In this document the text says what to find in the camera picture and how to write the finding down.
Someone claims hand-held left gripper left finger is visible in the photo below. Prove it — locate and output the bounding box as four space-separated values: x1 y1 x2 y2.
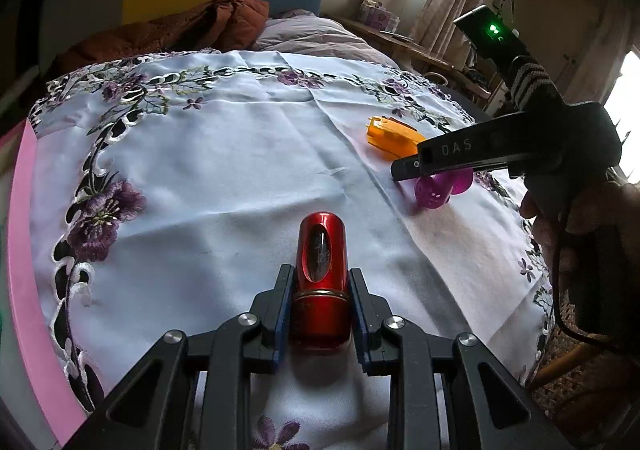
65 264 296 450

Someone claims wicker chair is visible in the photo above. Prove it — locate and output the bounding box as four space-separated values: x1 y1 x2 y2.
530 290 640 431

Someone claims magenta plastic spool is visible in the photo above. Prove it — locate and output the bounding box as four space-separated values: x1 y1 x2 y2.
414 167 475 209

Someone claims pink sheer curtain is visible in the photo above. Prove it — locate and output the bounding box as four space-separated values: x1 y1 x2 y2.
410 0 506 76

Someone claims black cable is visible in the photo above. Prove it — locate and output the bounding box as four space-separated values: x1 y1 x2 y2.
550 210 616 346

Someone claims red metallic cylinder bottle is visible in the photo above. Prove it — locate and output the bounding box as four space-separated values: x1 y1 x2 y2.
291 211 351 350

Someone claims grey pillow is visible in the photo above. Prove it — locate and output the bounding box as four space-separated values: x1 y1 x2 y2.
252 13 401 71

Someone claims purple floral box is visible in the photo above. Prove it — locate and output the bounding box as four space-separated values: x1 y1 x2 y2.
359 0 401 31

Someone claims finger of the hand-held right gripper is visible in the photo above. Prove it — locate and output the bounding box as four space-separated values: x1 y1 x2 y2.
391 153 511 181

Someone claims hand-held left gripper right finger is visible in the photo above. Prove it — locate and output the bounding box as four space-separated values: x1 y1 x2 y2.
348 267 576 450

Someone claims white floral embroidered tablecloth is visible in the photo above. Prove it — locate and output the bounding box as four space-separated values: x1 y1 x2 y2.
27 50 556 450

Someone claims rust brown blanket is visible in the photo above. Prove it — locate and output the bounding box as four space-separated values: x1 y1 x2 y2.
55 0 271 74

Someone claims narrow window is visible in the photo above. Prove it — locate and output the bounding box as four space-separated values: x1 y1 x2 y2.
602 48 640 181

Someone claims orange plastic toy mould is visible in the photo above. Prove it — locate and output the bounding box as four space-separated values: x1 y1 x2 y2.
367 115 426 161

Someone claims person's right hand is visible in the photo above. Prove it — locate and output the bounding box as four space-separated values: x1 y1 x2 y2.
519 180 640 282

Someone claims pink board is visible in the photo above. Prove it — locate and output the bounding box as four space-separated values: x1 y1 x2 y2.
10 120 88 446

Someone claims wooden desk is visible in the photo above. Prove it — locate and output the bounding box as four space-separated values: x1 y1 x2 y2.
340 15 456 76

